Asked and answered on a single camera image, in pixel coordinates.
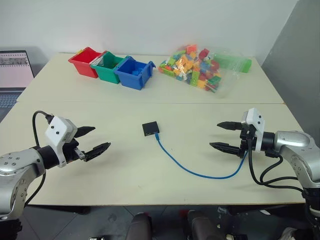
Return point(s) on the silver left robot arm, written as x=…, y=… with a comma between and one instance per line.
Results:
x=15, y=165

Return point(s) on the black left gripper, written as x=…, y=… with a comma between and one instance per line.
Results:
x=71, y=152

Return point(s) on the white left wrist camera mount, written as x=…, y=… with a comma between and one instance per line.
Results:
x=58, y=130

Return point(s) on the dark rounded shape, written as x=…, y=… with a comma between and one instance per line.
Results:
x=140, y=227
x=202, y=226

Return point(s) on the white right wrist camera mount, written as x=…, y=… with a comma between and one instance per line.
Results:
x=255, y=120

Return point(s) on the red plastic bin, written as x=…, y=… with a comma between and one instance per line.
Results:
x=83, y=63

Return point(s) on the blue plastic bin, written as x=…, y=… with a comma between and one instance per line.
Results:
x=131, y=76

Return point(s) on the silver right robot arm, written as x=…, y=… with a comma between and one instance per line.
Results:
x=291, y=141

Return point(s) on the small black box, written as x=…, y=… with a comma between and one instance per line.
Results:
x=150, y=128

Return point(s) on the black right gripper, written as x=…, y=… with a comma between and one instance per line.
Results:
x=246, y=145

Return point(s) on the green plastic bin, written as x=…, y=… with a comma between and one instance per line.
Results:
x=107, y=68

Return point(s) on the blue toy bricks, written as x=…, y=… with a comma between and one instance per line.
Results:
x=138, y=71

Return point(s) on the clear bag of toy bricks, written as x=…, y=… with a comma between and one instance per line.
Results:
x=195, y=67

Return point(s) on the grey laptop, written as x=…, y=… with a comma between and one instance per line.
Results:
x=12, y=72

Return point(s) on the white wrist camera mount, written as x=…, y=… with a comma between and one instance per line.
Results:
x=255, y=120
x=58, y=130

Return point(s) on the green plastic brick plate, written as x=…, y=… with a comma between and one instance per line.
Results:
x=235, y=62

